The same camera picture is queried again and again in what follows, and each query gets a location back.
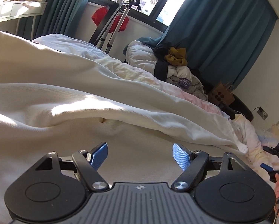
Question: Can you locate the pile of clothes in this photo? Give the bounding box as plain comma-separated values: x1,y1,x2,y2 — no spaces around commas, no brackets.
123,37,208,101

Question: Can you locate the pink white bed duvet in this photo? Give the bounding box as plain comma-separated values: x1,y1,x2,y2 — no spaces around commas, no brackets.
34,34,279,181

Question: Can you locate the brown paper bag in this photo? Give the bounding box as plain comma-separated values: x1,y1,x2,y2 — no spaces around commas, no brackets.
208,82,234,106

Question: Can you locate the teal curtain near corner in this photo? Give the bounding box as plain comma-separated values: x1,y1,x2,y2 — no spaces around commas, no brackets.
155,0,278,87

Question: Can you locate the red bag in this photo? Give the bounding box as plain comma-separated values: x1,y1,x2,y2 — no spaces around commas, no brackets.
91,6,129,33

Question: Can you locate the teal curtain near desk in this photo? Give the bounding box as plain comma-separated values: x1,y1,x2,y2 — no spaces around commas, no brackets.
4,0,94,40

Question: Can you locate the white desk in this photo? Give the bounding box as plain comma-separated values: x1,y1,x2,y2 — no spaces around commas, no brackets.
0,0,47,40

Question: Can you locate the wall power socket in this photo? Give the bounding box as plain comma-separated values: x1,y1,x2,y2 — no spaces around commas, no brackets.
257,107,268,120

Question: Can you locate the folding trolley metal frame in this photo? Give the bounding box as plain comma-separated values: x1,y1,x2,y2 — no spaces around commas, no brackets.
89,0,141,54

